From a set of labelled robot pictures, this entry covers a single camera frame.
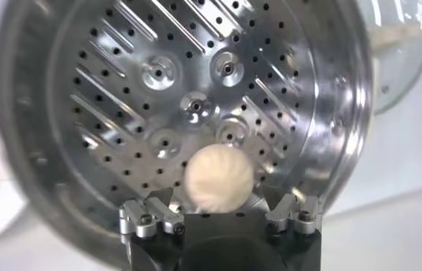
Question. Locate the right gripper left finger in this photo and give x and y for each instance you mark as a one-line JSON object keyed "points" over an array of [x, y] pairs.
{"points": [[144, 224]]}

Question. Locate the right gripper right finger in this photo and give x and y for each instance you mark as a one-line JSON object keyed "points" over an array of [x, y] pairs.
{"points": [[308, 221]]}

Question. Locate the white steamed baozi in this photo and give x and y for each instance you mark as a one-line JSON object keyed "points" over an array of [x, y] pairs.
{"points": [[218, 176]]}

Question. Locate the round glass lid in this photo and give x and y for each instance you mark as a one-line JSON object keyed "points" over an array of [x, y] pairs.
{"points": [[398, 55]]}

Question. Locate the perforated steel steamer basket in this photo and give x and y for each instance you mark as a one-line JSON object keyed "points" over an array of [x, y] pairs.
{"points": [[104, 129]]}

